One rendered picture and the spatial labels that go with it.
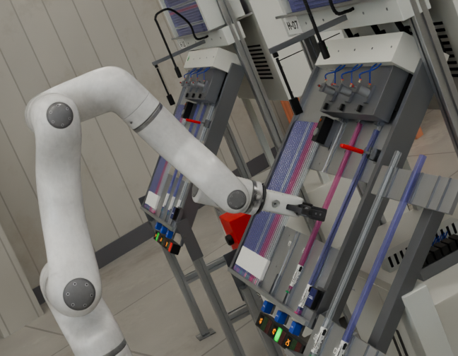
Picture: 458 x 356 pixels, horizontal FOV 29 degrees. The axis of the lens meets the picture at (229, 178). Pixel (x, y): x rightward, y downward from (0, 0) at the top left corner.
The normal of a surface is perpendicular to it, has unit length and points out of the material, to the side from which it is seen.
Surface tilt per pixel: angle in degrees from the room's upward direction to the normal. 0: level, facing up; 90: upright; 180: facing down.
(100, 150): 90
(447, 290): 0
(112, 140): 90
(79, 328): 28
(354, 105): 43
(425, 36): 90
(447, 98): 90
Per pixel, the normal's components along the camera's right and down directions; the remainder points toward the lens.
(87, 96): -0.39, 0.40
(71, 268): 0.18, -0.36
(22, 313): 0.57, -0.04
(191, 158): -0.33, -0.37
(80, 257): 0.44, -0.42
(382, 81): -0.88, -0.37
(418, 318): 0.29, 0.10
